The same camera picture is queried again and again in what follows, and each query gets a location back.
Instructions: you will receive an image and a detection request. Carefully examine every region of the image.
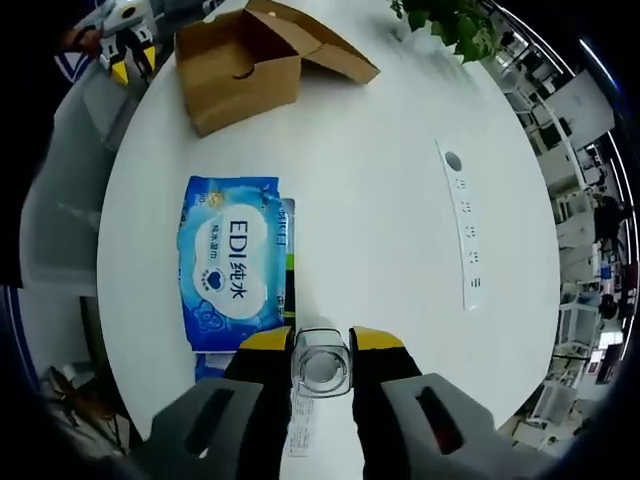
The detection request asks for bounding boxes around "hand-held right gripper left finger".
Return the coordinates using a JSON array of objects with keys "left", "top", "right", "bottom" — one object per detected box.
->
[{"left": 147, "top": 327, "right": 296, "bottom": 480}]

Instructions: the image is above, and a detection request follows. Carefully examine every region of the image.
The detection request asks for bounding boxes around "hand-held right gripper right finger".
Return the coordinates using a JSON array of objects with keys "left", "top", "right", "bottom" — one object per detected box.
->
[{"left": 348, "top": 325, "right": 546, "bottom": 480}]

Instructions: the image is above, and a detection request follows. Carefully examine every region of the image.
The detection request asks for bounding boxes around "blue white packet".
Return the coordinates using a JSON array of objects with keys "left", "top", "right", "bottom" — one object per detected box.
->
[{"left": 192, "top": 349, "right": 241, "bottom": 384}]

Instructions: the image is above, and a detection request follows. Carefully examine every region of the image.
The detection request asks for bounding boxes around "brown cardboard shoe box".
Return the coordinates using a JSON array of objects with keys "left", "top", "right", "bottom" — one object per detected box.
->
[{"left": 173, "top": 0, "right": 382, "bottom": 139}]

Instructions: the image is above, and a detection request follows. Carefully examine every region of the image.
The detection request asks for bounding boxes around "black green striped packet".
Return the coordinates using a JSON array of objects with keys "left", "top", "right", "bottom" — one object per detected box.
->
[{"left": 272, "top": 197, "right": 297, "bottom": 331}]

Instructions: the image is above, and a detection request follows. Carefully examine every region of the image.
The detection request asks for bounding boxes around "blue wet wipes pack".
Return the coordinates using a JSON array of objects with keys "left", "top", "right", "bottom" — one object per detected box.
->
[{"left": 177, "top": 174, "right": 282, "bottom": 354}]

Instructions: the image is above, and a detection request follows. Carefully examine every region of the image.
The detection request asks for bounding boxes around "person's left hand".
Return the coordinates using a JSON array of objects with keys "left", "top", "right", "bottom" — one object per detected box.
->
[{"left": 62, "top": 24, "right": 104, "bottom": 56}]

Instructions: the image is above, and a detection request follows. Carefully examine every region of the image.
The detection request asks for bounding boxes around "white table socket strip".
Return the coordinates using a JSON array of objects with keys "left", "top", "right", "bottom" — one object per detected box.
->
[{"left": 434, "top": 138, "right": 489, "bottom": 312}]

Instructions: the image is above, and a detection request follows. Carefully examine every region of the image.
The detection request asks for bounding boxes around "beige canvas bag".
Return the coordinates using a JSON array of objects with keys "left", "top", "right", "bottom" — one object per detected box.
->
[{"left": 42, "top": 364, "right": 134, "bottom": 456}]

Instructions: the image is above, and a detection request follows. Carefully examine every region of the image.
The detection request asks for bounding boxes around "green potted plant white pot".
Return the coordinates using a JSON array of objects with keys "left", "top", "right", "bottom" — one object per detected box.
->
[{"left": 389, "top": 0, "right": 504, "bottom": 64}]

